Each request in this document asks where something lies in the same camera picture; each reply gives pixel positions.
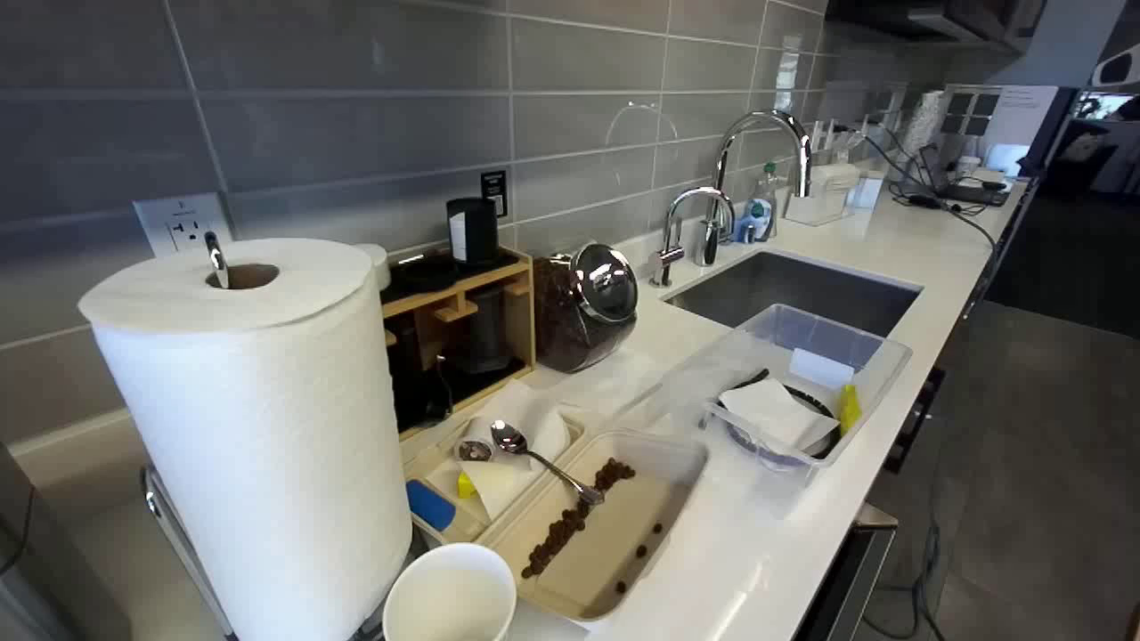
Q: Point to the clear plastic box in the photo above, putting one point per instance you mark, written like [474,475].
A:
[713,369]

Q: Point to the white paper towel roll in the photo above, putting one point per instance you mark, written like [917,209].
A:
[261,451]

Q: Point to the metal paper towel holder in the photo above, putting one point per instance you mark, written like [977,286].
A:
[216,255]

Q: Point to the wooden rack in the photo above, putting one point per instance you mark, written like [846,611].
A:
[474,284]

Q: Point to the metal spoon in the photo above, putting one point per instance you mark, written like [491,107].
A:
[511,440]

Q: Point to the black canister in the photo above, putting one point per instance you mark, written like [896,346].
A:
[472,234]

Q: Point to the small round metal piece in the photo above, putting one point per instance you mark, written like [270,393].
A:
[474,451]

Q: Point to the white folded napkin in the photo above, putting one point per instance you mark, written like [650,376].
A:
[504,482]

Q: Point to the short chrome faucet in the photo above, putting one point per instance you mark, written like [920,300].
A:
[698,192]

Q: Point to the shallow wooden tray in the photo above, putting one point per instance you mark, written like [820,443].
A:
[429,452]

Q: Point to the small yellow item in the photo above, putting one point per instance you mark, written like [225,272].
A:
[466,485]

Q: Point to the brown coffee bean pile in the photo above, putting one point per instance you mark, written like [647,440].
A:
[563,529]

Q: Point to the clear soap bottle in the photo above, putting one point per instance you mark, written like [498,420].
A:
[756,217]

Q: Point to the dark kitchen sink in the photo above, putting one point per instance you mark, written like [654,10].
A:
[797,292]

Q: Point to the blue sponge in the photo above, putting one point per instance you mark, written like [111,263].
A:
[429,508]

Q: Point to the tall chrome faucet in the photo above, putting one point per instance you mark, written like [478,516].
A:
[762,114]

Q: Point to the large clear container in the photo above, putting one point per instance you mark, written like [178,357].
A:
[820,196]

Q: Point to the yellow block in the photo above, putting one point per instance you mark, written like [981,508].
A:
[850,411]

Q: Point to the white paper cup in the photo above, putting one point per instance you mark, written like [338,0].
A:
[446,598]

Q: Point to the small clear container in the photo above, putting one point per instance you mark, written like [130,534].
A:
[866,192]

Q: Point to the dark cabinet drawer front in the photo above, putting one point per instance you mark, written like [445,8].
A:
[850,571]

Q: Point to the dark flat device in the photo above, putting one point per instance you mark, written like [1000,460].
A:
[966,187]

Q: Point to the dark range hood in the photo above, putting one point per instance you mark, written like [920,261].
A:
[929,22]

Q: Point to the small black wall plate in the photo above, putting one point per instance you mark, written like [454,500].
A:
[492,189]

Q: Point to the white wall power outlet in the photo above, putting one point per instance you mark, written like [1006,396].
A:
[181,221]

